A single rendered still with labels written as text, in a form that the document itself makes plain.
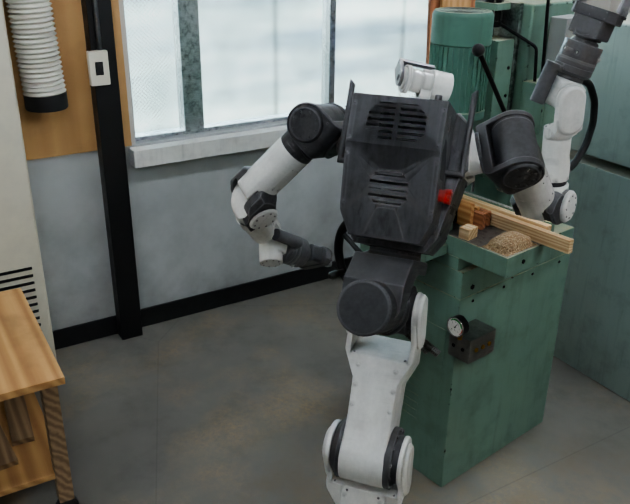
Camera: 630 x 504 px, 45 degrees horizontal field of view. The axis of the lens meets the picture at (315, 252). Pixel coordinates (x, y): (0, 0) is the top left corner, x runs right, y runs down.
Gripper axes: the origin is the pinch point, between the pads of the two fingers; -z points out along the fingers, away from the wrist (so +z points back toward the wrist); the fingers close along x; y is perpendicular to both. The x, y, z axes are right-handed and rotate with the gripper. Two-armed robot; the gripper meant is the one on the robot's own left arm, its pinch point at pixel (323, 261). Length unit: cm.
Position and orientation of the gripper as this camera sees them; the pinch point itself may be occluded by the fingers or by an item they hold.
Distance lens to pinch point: 229.7
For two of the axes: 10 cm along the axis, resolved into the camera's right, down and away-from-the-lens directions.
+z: -6.6, -2.4, -7.1
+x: 7.5, -1.6, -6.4
